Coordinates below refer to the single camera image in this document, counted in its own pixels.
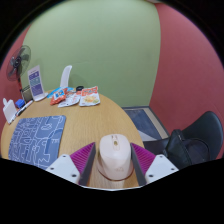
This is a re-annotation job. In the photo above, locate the white tissue box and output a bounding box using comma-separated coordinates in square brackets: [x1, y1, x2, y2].
[2, 97, 18, 125]

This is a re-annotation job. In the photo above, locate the pale pink computer mouse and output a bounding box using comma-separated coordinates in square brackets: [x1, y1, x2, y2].
[96, 133, 135, 182]

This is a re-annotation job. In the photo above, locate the black bag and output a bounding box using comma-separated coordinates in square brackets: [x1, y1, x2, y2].
[165, 129, 212, 170]

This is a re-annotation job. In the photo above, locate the red snack packet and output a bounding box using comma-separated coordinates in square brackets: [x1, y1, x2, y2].
[49, 89, 68, 106]

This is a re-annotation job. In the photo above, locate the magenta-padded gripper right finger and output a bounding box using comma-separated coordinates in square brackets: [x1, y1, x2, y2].
[130, 142, 179, 187]

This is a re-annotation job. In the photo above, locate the white marker black cap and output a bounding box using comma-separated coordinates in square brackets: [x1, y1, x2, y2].
[15, 99, 34, 117]

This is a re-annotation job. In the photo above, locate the black chair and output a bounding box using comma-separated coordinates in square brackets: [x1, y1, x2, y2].
[143, 110, 224, 166]

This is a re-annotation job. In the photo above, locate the blue patterned mouse pad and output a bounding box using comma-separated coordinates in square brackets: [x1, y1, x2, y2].
[7, 115, 67, 171]

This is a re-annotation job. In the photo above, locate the blue whiteboard eraser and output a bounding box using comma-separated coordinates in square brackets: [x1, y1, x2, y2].
[15, 98, 26, 109]

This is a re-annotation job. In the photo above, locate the orange and white snack packet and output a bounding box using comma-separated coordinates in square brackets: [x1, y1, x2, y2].
[78, 86, 101, 107]

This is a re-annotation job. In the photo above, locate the white upright sign stand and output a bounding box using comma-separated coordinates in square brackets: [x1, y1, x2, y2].
[27, 64, 49, 102]

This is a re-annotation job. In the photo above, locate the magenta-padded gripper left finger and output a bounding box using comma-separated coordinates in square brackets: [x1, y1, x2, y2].
[45, 142, 97, 187]

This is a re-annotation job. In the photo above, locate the light blue snack packet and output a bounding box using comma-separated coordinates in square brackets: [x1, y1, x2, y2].
[47, 86, 76, 99]

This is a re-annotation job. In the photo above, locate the black standing fan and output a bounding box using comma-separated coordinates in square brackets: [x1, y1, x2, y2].
[5, 45, 32, 93]

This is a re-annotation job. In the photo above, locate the grey floor mat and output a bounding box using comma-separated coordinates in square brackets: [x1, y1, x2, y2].
[122, 105, 169, 141]

